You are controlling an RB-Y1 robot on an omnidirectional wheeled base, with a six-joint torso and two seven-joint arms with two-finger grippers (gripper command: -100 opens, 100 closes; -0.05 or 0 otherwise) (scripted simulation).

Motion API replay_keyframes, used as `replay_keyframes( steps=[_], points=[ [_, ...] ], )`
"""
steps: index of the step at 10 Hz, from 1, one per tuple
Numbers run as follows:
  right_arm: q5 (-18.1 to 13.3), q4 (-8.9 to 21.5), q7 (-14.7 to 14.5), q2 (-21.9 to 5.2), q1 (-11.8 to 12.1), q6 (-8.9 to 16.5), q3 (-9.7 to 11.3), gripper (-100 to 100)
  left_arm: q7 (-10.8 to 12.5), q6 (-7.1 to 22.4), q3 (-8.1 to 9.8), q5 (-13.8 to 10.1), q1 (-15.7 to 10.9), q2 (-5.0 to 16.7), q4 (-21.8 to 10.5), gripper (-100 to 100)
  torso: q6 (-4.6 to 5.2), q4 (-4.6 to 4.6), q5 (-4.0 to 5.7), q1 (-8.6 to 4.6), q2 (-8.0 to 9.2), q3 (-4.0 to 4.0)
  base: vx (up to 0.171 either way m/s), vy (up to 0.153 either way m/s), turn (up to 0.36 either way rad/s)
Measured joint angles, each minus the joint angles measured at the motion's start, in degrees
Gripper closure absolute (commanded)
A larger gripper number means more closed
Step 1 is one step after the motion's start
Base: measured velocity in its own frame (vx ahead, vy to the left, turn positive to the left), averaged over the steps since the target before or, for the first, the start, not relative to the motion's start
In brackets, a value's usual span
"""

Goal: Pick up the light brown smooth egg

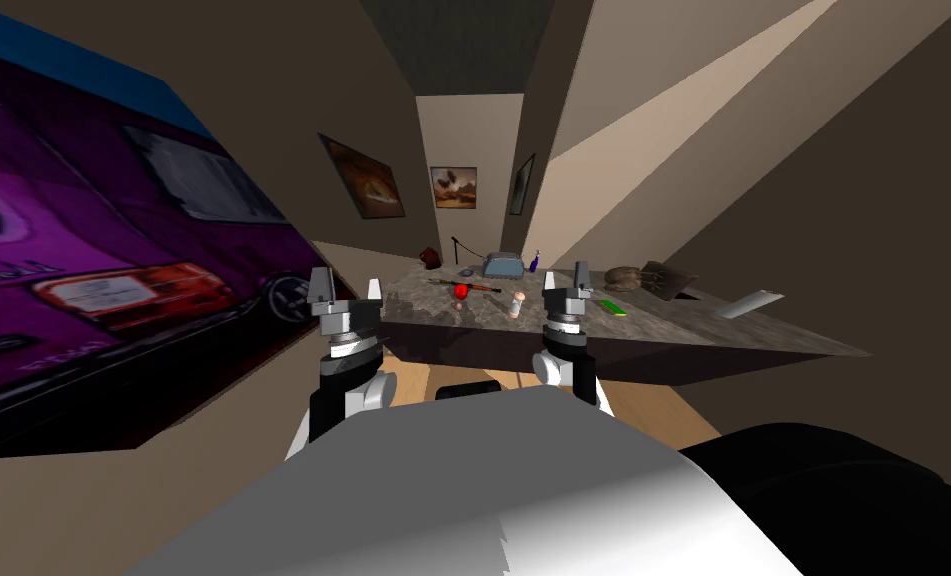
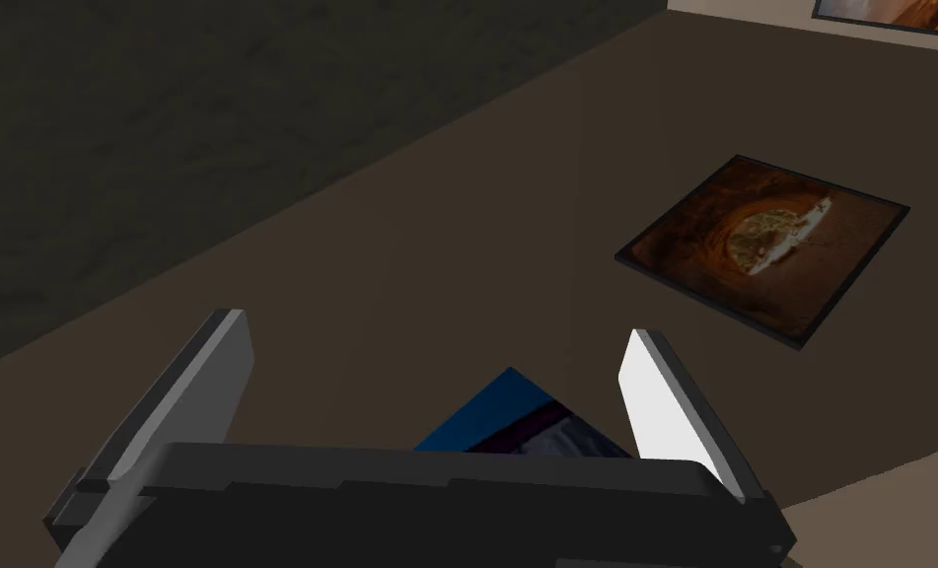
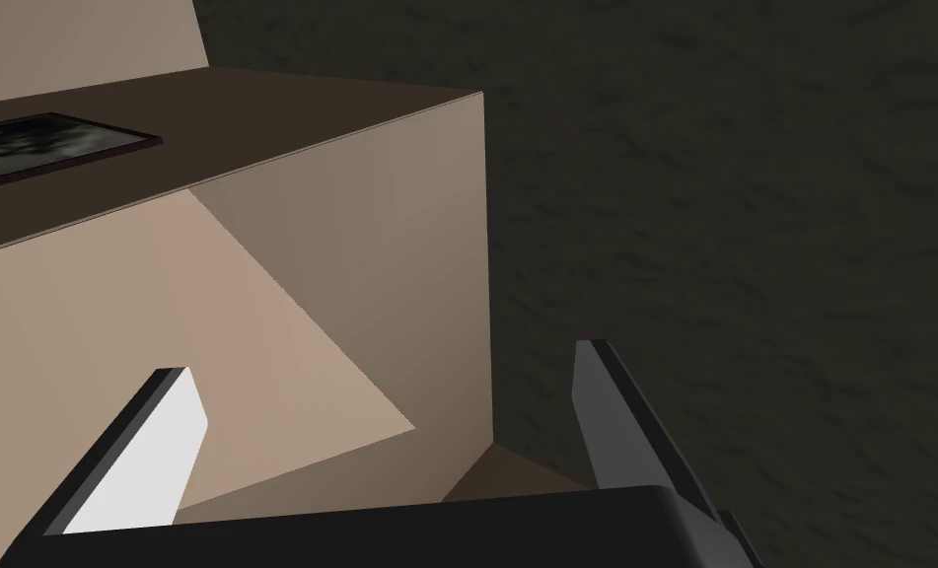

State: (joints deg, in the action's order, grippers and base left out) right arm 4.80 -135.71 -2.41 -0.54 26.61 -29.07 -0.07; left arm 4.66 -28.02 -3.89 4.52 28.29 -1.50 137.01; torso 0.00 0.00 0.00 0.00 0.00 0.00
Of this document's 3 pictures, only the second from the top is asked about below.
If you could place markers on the brown framed wall picture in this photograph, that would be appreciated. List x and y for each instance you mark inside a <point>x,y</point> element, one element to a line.
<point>760,248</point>

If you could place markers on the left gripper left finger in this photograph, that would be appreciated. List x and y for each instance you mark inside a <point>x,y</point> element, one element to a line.
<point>192,390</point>

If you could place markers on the blue framed wall picture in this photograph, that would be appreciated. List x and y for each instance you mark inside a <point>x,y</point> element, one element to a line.
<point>516,418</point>

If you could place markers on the orange framed wall picture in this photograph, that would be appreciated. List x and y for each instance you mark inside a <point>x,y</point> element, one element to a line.
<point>902,14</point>

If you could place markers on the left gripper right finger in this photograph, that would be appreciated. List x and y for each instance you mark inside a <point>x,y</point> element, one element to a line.
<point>662,410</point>

